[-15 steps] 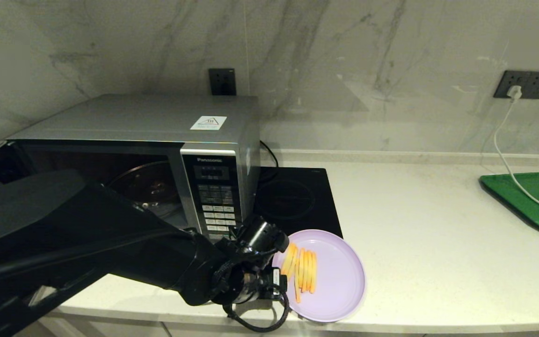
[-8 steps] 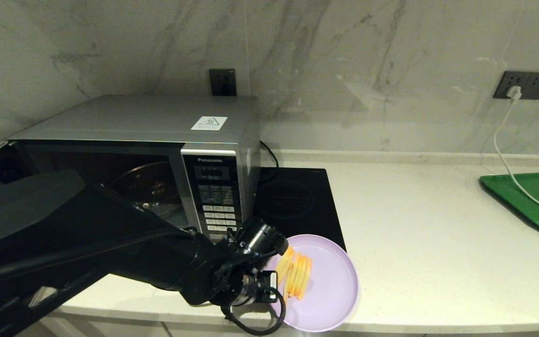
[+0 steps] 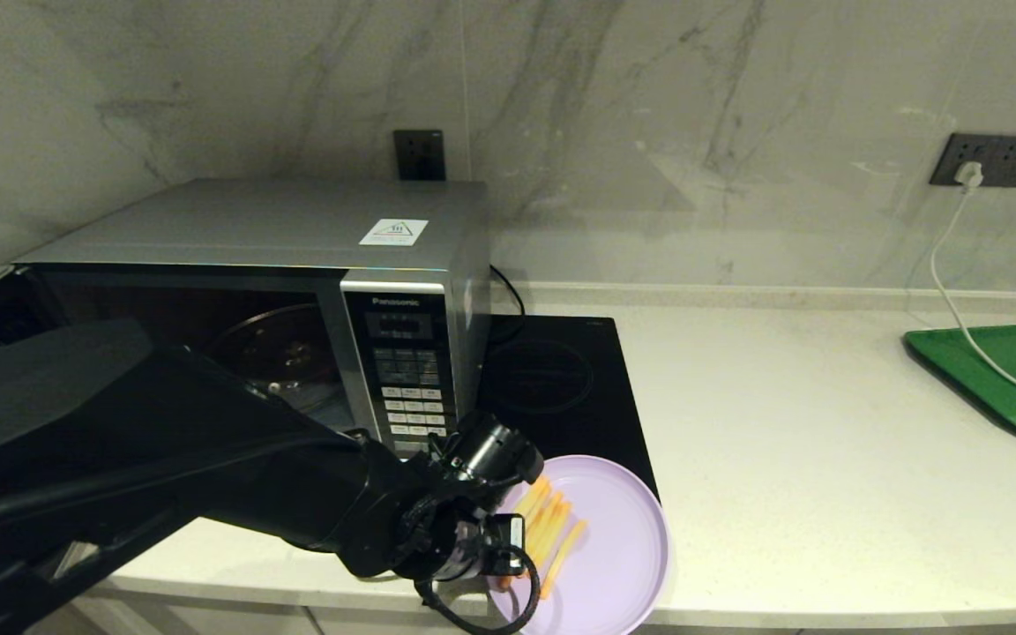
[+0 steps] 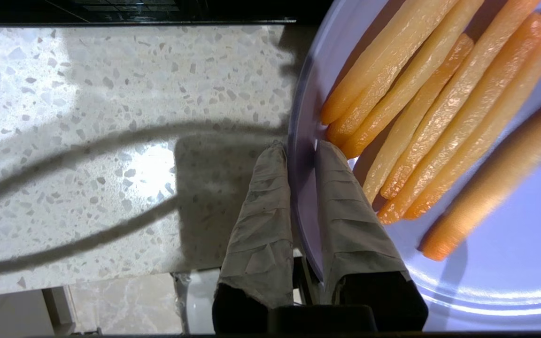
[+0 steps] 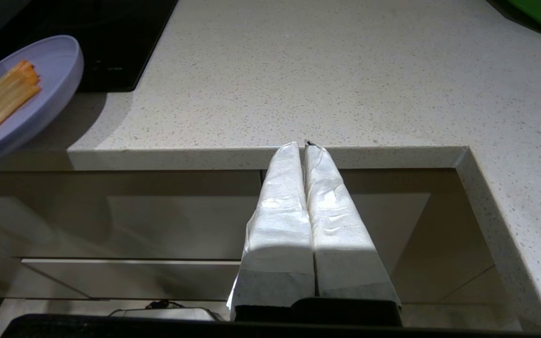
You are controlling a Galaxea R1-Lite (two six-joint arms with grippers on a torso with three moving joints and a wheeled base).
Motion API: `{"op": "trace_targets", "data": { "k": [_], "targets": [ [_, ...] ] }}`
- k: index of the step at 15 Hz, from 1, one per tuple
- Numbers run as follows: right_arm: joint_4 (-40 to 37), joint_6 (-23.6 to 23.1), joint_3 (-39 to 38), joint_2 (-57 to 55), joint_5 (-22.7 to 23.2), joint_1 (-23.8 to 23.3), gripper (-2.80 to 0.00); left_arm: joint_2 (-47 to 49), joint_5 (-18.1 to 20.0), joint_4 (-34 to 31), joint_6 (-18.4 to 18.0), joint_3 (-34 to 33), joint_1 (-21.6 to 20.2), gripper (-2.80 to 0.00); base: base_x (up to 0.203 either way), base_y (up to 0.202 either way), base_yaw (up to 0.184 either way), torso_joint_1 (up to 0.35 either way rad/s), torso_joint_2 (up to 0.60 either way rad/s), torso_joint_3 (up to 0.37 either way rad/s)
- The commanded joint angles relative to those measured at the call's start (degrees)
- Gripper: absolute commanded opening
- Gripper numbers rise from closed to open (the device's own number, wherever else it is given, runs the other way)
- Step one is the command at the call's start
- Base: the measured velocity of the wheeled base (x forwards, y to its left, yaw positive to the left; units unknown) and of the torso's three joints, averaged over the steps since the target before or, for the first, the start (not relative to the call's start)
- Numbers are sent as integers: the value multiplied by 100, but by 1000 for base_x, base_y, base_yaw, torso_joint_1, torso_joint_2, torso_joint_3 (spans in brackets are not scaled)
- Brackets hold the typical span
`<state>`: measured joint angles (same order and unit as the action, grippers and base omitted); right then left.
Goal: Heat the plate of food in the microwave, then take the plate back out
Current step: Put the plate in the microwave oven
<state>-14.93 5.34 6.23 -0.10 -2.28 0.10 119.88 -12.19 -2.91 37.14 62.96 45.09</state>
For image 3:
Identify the white power plug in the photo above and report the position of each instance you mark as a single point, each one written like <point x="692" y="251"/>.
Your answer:
<point x="967" y="176"/>

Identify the wide black wall socket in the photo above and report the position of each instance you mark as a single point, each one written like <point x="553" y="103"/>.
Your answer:
<point x="1006" y="160"/>

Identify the white warning sticker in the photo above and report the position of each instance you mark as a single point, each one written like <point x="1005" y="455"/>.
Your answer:
<point x="395" y="232"/>

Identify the black induction cooktop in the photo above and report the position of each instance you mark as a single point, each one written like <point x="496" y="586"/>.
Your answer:
<point x="561" y="379"/>

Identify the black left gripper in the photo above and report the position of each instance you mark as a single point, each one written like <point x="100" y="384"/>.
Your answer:
<point x="455" y="485"/>

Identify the small black wall socket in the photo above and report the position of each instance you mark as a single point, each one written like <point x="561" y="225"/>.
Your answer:
<point x="421" y="155"/>

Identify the purple round plate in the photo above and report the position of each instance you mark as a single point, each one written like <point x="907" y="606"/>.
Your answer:
<point x="623" y="547"/>

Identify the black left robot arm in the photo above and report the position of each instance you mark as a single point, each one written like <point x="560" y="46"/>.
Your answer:
<point x="296" y="494"/>

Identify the silver Panasonic microwave oven body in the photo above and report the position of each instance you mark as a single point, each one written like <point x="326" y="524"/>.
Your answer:
<point x="252" y="220"/>

